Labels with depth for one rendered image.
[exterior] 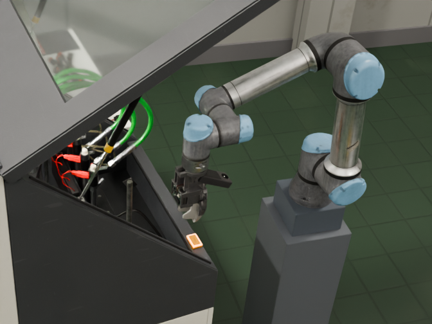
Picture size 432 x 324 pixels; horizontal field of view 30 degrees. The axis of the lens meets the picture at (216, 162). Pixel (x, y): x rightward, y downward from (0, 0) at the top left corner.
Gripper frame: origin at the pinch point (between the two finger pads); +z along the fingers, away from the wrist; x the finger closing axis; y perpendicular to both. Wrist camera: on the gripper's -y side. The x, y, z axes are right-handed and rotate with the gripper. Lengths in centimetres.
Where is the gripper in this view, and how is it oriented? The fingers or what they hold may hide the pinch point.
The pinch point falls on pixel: (196, 217)
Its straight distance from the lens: 235.6
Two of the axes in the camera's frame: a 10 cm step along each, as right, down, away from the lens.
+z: -0.9, 7.8, 6.2
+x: 4.2, 5.9, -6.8
